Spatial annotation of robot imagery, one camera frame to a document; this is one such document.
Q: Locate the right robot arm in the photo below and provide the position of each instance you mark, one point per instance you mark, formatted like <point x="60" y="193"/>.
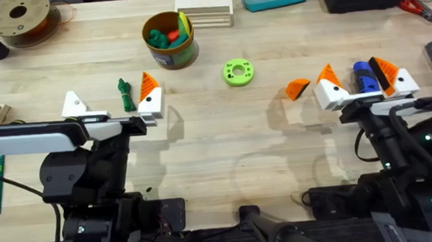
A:
<point x="404" y="191"/>

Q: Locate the blue electric screwdriver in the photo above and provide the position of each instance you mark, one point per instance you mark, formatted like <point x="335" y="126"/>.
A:
<point x="366" y="80"/>

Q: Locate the green vegetable toy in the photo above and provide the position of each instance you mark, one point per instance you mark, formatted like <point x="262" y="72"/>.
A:
<point x="126" y="96"/>

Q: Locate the filament spool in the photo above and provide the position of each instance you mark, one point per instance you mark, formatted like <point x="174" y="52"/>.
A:
<point x="22" y="20"/>

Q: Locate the green disc with holes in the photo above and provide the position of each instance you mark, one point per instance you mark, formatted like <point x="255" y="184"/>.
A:
<point x="232" y="78"/>

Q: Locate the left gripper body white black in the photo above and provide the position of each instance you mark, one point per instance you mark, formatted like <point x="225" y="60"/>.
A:
<point x="104" y="130"/>

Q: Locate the white wooden box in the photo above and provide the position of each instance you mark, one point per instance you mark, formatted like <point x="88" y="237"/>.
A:
<point x="204" y="7"/>

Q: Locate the brown tub with toys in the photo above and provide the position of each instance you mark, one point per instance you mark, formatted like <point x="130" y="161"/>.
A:
<point x="171" y="51"/>

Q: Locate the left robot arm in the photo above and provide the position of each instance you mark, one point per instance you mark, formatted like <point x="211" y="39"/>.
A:
<point x="90" y="171"/>

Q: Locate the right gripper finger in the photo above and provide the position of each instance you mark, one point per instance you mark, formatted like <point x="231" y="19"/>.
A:
<point x="404" y="81"/>
<point x="330" y="94"/>

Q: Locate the orange ribbed wedge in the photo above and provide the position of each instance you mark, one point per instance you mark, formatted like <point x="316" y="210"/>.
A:
<point x="295" y="88"/>

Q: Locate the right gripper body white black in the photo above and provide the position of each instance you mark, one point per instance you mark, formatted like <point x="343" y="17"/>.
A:
<point x="375" y="108"/>

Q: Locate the black camera pole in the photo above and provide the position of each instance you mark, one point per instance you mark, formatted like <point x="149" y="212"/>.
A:
<point x="277" y="235"/>

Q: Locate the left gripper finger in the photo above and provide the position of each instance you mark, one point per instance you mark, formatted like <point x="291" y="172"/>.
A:
<point x="153" y="102"/>
<point x="73" y="108"/>

